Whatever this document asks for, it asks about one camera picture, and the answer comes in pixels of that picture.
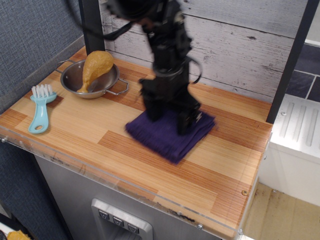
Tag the yellow object at bottom left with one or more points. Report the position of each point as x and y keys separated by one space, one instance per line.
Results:
x=17 y=235

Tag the light blue scrub brush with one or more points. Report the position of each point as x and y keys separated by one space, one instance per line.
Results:
x=42 y=95

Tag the silver dispenser button panel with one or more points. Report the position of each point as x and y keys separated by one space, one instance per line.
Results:
x=116 y=224

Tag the white ribbed appliance top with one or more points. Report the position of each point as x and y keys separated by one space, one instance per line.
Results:
x=297 y=125

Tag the black frame post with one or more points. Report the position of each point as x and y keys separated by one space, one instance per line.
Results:
x=299 y=41
x=91 y=25

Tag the purple cloth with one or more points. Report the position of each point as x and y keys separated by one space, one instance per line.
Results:
x=162 y=136

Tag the small metal colander bowl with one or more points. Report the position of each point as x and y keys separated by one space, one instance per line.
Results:
x=72 y=80

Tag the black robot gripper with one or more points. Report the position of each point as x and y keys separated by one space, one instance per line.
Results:
x=170 y=90

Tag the plastic toy chicken drumstick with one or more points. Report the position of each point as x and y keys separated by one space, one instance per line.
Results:
x=96 y=64

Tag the left black frame post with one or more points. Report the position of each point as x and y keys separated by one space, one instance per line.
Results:
x=91 y=25

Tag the right black frame post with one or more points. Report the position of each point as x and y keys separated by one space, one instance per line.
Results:
x=299 y=41

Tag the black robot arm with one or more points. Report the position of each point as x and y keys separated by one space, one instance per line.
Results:
x=163 y=23

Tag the clear acrylic table edge guard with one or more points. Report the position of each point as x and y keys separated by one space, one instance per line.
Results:
x=132 y=174

